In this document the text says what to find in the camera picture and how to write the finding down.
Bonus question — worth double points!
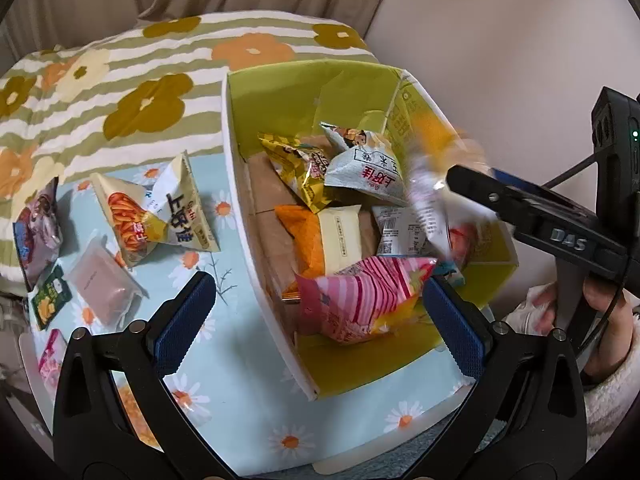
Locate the black cable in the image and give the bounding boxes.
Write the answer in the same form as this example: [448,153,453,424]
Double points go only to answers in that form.
[541,152,601,191]

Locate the clear bag orange waffle snack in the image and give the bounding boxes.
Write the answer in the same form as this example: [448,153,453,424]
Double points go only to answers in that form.
[118,382,162,451]

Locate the white orange triangular snack bag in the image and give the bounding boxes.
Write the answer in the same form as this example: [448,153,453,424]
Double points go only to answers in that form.
[90,153,219,268]

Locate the floral striped blanket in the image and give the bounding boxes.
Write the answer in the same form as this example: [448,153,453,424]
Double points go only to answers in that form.
[1,11,373,295]

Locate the orange cream snack packet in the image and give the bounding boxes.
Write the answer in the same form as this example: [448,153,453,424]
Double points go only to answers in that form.
[273,202,364,302]

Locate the yellow potato chip bag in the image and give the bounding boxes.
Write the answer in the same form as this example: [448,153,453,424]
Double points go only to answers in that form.
[401,109,501,261]

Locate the green cardboard box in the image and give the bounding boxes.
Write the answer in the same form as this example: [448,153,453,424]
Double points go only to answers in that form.
[220,58,522,402]

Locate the person's right hand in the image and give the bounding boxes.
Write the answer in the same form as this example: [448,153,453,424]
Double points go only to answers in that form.
[532,278,634,382]

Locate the blue white snack bag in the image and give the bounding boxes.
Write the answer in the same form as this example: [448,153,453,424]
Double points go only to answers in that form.
[372,206,469,287]

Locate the yellow gold snack bag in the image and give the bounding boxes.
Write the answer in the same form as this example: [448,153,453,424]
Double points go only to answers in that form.
[258,134,333,214]

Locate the pink small snack packet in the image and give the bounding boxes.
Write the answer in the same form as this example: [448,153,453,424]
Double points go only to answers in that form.
[38,328,67,400]

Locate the small pink clear packet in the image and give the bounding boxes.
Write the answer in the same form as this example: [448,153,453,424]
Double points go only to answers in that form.
[67,236,145,330]

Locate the white grey snack bag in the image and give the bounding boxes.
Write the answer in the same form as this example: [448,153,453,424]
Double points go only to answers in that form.
[320,122,408,206]

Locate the dark green cracker packet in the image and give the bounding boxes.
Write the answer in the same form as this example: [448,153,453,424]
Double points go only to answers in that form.
[32,264,73,330]

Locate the pink striped snack bag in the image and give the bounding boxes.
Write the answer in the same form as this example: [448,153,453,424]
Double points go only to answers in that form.
[296,256,437,344]

